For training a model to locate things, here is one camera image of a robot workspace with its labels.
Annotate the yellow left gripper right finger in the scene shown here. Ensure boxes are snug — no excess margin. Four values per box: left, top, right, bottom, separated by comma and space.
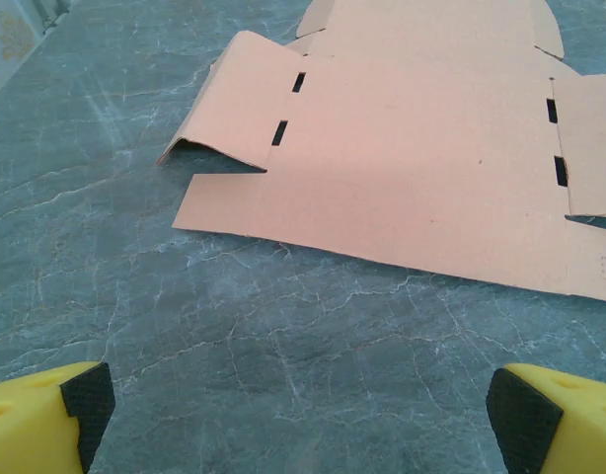
486, 362, 606, 474

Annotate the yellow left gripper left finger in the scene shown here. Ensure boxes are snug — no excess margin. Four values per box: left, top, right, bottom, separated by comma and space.
0, 360, 116, 474

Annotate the brown cardboard paper box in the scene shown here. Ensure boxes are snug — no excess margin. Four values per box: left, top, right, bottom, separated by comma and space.
156, 0, 606, 303

